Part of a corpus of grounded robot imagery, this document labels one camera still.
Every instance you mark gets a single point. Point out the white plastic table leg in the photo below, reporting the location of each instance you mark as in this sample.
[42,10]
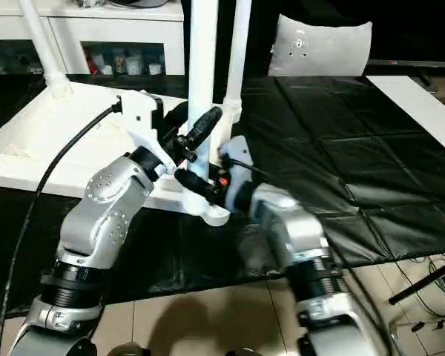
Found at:
[239,55]
[44,44]
[200,55]

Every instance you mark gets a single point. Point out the white plastic table top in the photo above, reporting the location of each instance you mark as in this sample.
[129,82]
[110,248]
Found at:
[41,148]

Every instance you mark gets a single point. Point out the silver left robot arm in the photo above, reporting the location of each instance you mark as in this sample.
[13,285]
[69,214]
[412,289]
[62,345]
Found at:
[96,222]

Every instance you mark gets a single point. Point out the white cup behind glass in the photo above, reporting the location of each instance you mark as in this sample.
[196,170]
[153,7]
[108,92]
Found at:
[154,68]

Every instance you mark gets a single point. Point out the red bottle behind glass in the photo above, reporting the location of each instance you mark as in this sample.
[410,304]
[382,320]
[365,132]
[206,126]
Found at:
[92,64]

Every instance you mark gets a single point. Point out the white glass-door cabinet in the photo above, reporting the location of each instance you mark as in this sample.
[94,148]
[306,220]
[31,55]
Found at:
[115,29]

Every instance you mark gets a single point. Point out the grey helmet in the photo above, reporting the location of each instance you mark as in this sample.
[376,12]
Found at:
[141,2]

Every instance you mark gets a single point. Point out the grey cushion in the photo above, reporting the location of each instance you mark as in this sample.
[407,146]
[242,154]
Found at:
[319,48]

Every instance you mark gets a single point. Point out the black work mat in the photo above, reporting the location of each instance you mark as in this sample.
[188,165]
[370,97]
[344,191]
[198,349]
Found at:
[356,148]

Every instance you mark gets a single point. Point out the white flat board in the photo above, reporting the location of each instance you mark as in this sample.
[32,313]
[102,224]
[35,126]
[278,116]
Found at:
[419,111]

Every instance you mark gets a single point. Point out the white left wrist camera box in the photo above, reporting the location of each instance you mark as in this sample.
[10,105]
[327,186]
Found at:
[141,111]

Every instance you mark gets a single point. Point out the black metal frame bar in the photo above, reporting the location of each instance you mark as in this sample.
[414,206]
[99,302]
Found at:
[426,282]

